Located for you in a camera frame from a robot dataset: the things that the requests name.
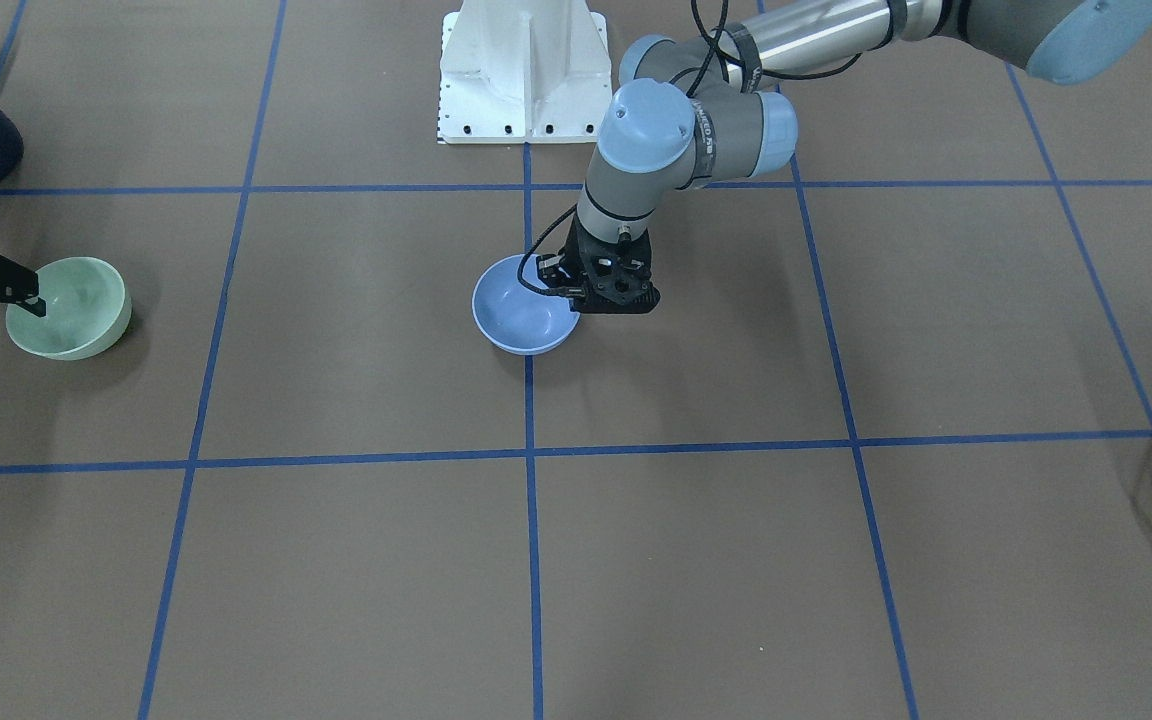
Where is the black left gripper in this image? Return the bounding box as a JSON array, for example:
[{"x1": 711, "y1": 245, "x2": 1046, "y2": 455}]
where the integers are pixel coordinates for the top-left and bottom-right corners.
[{"x1": 536, "y1": 220, "x2": 660, "y2": 314}]

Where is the blue bowl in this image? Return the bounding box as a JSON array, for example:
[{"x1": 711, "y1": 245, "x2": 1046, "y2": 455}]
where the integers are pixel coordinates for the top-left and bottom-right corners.
[{"x1": 471, "y1": 253, "x2": 579, "y2": 356}]

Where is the green bowl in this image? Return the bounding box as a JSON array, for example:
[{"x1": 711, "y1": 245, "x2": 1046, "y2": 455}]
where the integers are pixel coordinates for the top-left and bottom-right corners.
[{"x1": 5, "y1": 258, "x2": 132, "y2": 361}]

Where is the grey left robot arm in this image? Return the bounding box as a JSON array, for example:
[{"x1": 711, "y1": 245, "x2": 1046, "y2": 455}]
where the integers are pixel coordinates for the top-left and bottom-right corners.
[{"x1": 516, "y1": 1, "x2": 1152, "y2": 314}]

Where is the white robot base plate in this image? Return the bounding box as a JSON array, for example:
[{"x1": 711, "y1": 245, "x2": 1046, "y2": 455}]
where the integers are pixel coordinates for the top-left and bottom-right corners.
[{"x1": 435, "y1": 1, "x2": 612, "y2": 145}]

